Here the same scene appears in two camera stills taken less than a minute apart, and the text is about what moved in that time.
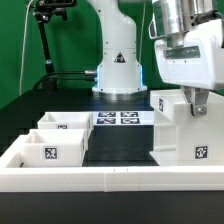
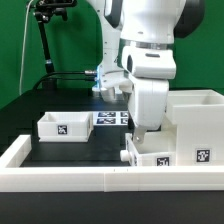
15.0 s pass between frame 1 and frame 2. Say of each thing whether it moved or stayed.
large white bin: stayed
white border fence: stayed
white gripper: moved
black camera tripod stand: stayed
